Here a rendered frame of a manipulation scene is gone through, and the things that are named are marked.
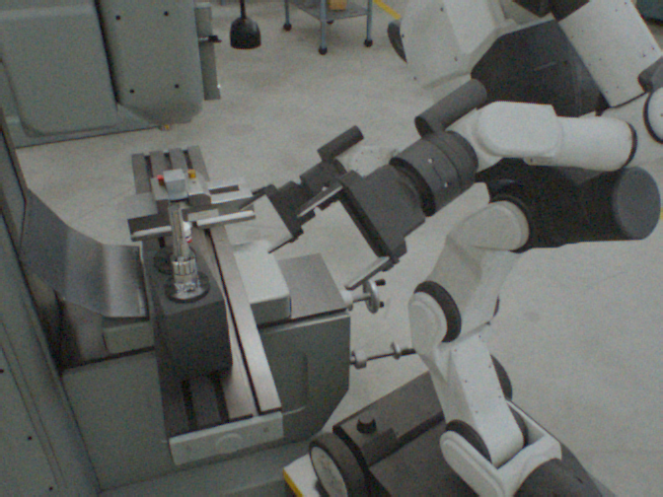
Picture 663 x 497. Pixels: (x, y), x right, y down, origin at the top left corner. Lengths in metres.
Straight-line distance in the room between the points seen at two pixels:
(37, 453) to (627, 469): 1.90
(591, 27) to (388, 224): 0.40
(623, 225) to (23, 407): 1.41
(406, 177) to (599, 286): 2.58
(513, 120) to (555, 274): 2.51
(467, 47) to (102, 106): 0.76
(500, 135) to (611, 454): 1.92
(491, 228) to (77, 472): 1.36
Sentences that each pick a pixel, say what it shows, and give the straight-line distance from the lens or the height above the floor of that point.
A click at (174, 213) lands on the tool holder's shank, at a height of 1.30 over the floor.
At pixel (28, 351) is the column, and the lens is 1.69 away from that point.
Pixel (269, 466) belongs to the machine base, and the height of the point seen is 0.20.
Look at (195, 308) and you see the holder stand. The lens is 1.27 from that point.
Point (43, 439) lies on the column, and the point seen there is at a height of 0.56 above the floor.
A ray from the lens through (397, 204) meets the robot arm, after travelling 0.76.
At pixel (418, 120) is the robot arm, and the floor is 1.59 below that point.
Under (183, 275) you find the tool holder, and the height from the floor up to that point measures 1.17.
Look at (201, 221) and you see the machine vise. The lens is 1.82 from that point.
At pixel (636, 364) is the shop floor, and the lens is 2.96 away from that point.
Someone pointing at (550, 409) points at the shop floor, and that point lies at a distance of 2.65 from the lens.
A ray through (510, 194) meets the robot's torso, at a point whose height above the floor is 1.37.
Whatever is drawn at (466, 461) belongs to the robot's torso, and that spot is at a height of 0.71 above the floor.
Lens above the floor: 1.93
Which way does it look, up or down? 36 degrees down
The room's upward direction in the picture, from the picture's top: straight up
